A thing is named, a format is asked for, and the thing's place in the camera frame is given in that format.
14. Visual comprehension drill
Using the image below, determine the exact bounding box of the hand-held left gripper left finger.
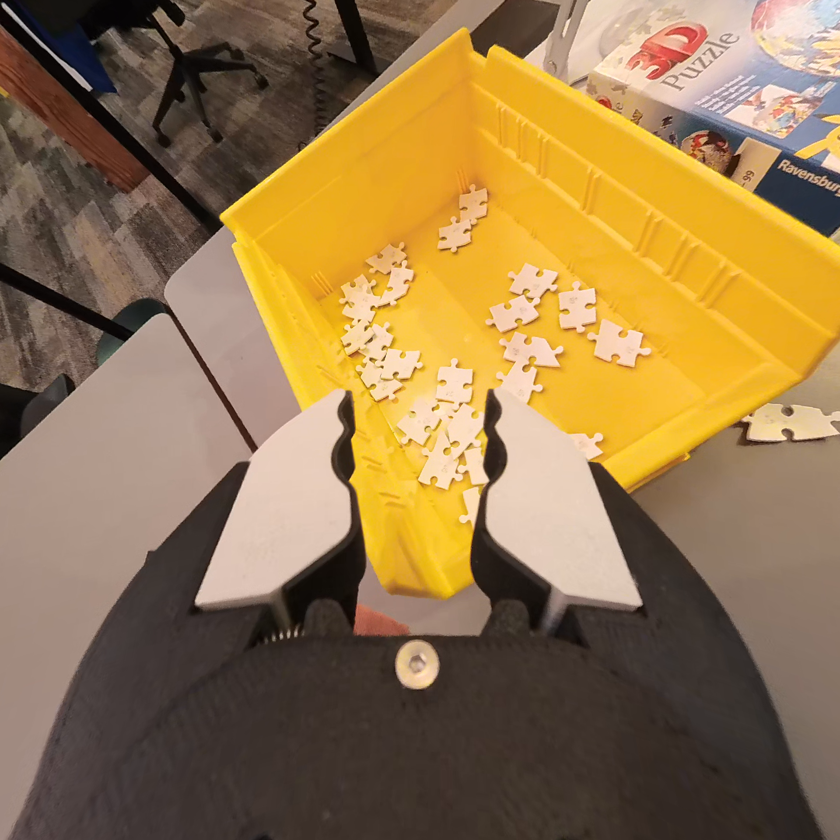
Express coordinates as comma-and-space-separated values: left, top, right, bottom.
195, 388, 366, 632

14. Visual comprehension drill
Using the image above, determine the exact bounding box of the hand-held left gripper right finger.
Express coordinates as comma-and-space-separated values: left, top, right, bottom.
469, 387, 644, 635

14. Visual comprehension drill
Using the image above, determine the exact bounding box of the pile of puzzle pieces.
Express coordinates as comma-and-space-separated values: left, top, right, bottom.
338, 184, 654, 529

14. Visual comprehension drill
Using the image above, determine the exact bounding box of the white jigsaw piece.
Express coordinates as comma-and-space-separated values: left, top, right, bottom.
742, 403, 795, 445
784, 405, 840, 439

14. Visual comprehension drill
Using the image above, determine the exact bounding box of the yellow plastic bin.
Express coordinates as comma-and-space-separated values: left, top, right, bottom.
220, 28, 840, 599

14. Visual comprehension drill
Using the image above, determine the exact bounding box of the blue puzzle box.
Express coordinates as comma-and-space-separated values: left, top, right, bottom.
586, 0, 840, 237

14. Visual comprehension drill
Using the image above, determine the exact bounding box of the black office chair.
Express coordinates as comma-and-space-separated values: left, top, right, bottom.
146, 0, 270, 149

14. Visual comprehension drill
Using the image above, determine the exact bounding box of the white metal stand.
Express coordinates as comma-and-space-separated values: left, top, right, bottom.
538, 0, 664, 89

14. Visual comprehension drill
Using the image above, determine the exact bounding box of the black metal leg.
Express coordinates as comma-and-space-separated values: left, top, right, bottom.
327, 0, 383, 77

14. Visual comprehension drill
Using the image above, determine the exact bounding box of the black coiled cable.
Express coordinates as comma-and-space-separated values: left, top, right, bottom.
298, 0, 330, 153

